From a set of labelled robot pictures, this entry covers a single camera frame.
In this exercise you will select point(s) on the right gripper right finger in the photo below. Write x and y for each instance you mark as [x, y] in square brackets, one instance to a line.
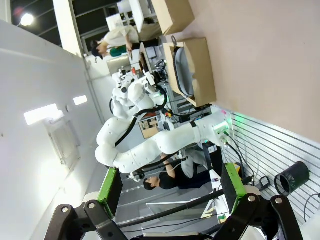
[228, 187]

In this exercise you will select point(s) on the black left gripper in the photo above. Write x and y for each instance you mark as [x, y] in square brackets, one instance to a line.
[160, 75]

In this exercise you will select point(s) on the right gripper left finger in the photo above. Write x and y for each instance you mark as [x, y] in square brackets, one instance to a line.
[112, 190]

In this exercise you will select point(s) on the grey Campus pencil case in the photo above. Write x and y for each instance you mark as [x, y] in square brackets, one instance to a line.
[183, 72]

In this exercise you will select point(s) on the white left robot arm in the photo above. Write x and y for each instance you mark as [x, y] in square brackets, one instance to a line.
[140, 155]

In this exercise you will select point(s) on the large open cardboard box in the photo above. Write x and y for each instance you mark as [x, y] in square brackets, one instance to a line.
[202, 75]

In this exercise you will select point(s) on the cardboard box with navy bag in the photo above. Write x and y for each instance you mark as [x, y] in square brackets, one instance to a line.
[175, 15]

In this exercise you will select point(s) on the white storage box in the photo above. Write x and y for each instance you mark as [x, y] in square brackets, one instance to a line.
[113, 23]

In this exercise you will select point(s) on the small black square device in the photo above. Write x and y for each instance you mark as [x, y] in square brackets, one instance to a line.
[264, 182]

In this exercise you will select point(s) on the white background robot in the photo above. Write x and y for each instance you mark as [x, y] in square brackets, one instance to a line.
[122, 85]

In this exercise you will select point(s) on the person in white sweater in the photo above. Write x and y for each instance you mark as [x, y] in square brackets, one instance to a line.
[120, 36]

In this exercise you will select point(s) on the person in black shirt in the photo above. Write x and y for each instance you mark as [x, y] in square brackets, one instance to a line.
[172, 180]

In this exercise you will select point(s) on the white board panel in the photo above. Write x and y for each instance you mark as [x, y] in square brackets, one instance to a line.
[137, 15]

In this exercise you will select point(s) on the white ceiling air vent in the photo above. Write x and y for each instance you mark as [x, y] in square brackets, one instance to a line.
[63, 142]

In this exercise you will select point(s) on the black mesh pen cup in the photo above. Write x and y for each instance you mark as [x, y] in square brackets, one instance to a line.
[297, 175]

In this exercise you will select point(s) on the white ceiling light panel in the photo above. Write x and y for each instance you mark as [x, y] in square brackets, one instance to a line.
[80, 100]
[41, 113]

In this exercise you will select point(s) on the round ceiling lamp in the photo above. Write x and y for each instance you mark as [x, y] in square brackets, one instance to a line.
[26, 19]

